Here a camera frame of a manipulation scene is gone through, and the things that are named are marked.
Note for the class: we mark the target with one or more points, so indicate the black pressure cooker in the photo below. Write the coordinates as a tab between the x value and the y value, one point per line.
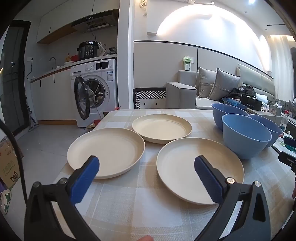
89	51

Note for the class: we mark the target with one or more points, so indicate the white upper kitchen cabinet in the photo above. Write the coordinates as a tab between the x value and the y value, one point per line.
60	20

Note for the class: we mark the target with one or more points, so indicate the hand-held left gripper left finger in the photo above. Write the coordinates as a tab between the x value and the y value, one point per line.
87	176

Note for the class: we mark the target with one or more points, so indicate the brown cardboard box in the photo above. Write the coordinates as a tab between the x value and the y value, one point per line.
9	166

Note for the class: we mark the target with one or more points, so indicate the white floor mop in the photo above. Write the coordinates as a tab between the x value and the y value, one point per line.
32	121

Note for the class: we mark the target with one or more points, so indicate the grey sofa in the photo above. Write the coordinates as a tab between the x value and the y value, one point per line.
180	95

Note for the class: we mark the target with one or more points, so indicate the white green slipper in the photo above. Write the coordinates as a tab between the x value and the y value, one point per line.
5	201

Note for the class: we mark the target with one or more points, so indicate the blue bowl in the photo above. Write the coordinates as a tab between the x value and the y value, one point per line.
272	129
229	115
245	141

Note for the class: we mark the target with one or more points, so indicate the red open box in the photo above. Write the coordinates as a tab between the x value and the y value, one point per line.
94	124

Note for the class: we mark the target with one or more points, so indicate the red container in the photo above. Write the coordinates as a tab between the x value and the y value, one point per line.
75	57

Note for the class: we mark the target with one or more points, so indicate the clear plastic bottle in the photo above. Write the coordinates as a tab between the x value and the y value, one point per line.
285	119

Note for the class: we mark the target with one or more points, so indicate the tissue box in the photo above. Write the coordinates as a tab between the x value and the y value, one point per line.
275	110

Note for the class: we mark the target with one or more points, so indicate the cream round plate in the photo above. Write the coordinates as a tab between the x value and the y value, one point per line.
104	150
161	127
175	171

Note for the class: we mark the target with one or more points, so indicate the white kitchen counter cabinet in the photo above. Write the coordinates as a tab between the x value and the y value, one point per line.
53	102

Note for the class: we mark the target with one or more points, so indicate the grey sofa cushion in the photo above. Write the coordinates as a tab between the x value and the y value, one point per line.
225	85
205	81

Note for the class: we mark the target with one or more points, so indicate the steel kitchen faucet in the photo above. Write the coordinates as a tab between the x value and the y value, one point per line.
53	61

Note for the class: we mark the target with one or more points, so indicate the small yellow object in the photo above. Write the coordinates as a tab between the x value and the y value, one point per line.
68	58

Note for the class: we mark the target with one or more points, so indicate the black frame dining chair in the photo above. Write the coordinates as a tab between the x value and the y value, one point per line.
150	97

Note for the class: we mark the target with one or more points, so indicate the black jacket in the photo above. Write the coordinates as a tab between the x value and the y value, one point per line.
245	91

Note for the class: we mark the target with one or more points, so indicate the black electronic box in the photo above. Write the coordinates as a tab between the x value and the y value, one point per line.
251	102

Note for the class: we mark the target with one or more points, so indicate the wall power outlet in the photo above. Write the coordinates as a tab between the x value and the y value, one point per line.
30	59

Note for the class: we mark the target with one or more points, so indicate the steel range hood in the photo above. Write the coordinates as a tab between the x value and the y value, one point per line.
97	23

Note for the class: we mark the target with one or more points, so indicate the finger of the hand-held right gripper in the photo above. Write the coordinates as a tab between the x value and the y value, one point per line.
290	141
288	160

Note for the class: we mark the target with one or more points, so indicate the black framed glass door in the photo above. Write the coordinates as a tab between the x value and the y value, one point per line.
13	81

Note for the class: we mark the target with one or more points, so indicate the white washing machine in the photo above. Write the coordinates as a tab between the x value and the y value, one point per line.
104	76

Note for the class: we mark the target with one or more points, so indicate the person's left hand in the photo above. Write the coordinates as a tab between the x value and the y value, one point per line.
144	238

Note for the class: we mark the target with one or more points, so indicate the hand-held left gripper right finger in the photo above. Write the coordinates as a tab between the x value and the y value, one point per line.
208	178

